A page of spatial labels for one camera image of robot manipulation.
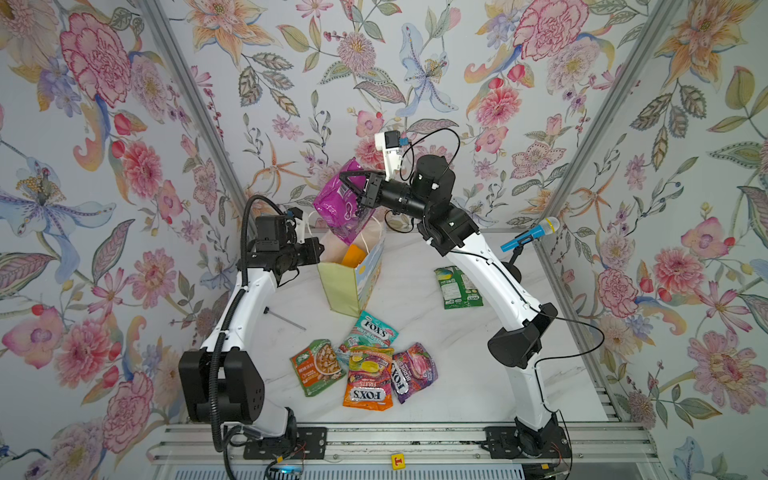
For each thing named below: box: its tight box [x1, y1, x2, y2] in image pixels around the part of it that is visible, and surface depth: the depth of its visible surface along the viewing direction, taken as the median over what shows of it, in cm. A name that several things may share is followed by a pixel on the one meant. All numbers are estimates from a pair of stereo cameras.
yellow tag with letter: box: [391, 453, 407, 471], surface depth 72 cm
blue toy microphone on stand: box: [500, 216, 561, 283], surface depth 92 cm
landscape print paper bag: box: [318, 213, 386, 318], surface depth 84 cm
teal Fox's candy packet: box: [336, 311, 399, 361], surface depth 91 cm
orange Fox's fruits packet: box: [343, 346, 394, 411], surface depth 83 cm
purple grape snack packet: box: [313, 157, 375, 246], surface depth 64 cm
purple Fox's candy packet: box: [391, 342, 439, 405], surface depth 84 cm
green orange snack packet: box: [289, 339, 347, 397], surface depth 88 cm
